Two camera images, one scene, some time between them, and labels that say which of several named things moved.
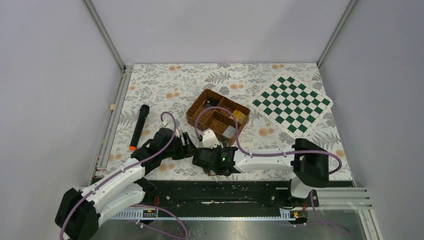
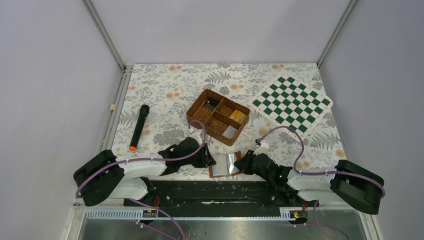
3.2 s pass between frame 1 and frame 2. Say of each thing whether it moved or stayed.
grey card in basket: stayed
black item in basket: stayed
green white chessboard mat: stayed
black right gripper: moved
